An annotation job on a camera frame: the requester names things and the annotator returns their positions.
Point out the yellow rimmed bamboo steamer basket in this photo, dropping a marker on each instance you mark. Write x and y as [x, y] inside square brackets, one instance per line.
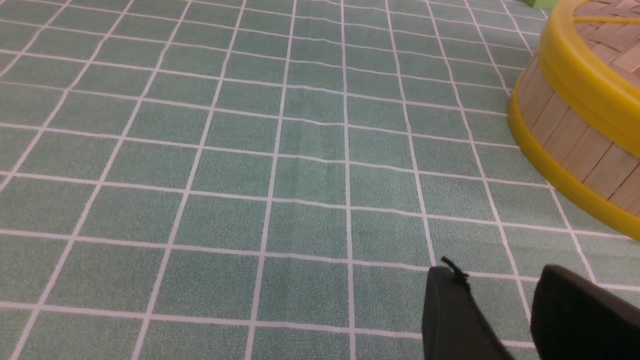
[575, 157]

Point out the green checkered tablecloth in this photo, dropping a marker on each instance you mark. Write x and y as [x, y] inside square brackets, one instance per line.
[271, 179]

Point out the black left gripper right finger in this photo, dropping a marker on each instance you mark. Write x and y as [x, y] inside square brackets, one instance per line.
[574, 319]

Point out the green lidded white toy box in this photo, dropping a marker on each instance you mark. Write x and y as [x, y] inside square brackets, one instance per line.
[542, 4]

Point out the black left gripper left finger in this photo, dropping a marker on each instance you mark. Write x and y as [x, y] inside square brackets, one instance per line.
[453, 326]

